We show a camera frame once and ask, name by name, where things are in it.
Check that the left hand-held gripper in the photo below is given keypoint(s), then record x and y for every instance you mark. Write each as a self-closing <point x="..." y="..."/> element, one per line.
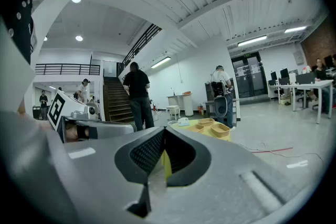
<point x="56" y="110"/>

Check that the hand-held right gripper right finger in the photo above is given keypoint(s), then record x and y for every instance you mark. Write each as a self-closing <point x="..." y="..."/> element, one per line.
<point x="223" y="178"/>

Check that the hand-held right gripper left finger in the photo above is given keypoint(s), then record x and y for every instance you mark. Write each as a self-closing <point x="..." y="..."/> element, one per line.
<point x="92" y="178"/>

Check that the person's left forearm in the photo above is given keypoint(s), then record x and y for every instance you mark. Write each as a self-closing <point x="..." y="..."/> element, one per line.
<point x="45" y="124"/>

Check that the person's left hand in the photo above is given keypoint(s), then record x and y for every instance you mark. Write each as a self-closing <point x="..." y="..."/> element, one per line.
<point x="71" y="133"/>

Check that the dark wooden staircase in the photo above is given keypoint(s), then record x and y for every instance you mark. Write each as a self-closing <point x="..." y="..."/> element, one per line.
<point x="115" y="102"/>

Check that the round table yellow cloth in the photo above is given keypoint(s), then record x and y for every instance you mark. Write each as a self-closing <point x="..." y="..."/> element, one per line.
<point x="166" y="165"/>

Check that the clear glass cup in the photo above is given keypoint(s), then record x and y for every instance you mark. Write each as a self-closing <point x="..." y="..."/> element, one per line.
<point x="172" y="123"/>

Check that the white stool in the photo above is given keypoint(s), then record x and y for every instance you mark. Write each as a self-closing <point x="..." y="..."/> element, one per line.
<point x="173" y="108"/>

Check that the white blue tissue pack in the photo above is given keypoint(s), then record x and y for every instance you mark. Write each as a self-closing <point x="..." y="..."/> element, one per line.
<point x="183" y="122"/>

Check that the grey oval seat shell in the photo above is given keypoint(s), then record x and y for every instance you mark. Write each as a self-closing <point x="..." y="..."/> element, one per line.
<point x="220" y="107"/>

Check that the red fire extinguisher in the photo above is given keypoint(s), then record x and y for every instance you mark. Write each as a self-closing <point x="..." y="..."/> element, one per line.
<point x="201" y="110"/>

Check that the white cabinet counter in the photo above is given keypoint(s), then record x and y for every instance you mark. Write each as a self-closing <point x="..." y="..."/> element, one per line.
<point x="187" y="105"/>

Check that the black balcony railing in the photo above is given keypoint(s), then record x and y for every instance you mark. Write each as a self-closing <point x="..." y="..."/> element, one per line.
<point x="65" y="64"/>

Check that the white tube light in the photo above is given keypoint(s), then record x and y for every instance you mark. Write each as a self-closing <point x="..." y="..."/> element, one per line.
<point x="161" y="62"/>
<point x="295" y="29"/>
<point x="252" y="41"/>

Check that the dark shelf unit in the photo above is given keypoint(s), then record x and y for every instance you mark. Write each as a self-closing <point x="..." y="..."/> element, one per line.
<point x="208" y="94"/>

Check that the black backpack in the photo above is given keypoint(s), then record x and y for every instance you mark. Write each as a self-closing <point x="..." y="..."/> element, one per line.
<point x="218" y="89"/>

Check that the black stair railing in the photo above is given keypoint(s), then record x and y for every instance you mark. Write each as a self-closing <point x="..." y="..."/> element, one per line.
<point x="141" y="40"/>

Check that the round ceiling light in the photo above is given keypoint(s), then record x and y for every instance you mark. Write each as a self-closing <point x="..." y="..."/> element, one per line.
<point x="76" y="0"/>
<point x="79" y="38"/>

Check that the black glass double door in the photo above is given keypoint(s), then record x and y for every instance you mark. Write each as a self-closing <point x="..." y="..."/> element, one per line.
<point x="246" y="78"/>

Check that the black computer monitor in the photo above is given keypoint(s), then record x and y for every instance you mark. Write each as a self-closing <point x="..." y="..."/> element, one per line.
<point x="273" y="76"/>
<point x="284" y="73"/>

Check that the green exit sign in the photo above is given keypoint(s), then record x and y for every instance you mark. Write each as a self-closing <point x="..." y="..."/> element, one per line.
<point x="247" y="54"/>

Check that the white long desk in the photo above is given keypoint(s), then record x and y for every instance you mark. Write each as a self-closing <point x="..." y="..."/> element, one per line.
<point x="309" y="84"/>

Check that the dark grey desk divider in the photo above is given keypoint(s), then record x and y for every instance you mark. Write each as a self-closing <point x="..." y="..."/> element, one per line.
<point x="305" y="77"/>

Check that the person's black buttoned shirt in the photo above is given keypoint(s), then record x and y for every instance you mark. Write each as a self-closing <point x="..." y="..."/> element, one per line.
<point x="22" y="34"/>

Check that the grey wall panel box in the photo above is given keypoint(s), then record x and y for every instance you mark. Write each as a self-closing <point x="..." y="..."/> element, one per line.
<point x="298" y="57"/>

